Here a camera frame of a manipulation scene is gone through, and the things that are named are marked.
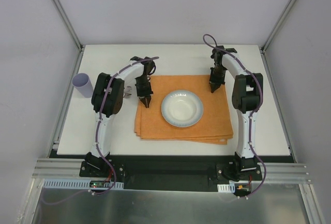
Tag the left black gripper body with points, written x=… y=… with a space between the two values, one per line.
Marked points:
x=144 y=93

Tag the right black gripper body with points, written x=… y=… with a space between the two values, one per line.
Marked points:
x=216 y=81

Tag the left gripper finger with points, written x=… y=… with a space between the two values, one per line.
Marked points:
x=143 y=100
x=147 y=101

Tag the white blue-rimmed plate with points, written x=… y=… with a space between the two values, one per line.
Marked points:
x=182 y=108

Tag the orange cloth napkin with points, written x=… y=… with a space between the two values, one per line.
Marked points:
x=214 y=127

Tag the lilac plastic cup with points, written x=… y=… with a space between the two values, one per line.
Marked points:
x=82 y=83

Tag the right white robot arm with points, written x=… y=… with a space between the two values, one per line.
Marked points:
x=247 y=98

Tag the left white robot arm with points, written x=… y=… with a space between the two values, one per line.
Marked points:
x=108 y=95

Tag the silver fork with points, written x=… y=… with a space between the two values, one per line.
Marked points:
x=127 y=95

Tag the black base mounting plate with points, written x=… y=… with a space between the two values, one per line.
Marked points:
x=171 y=173

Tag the right aluminium frame post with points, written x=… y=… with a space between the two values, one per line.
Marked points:
x=276 y=28

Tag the aluminium frame post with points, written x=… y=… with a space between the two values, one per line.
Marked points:
x=59 y=8
x=276 y=28

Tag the left aluminium frame post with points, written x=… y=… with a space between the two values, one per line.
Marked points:
x=59 y=8

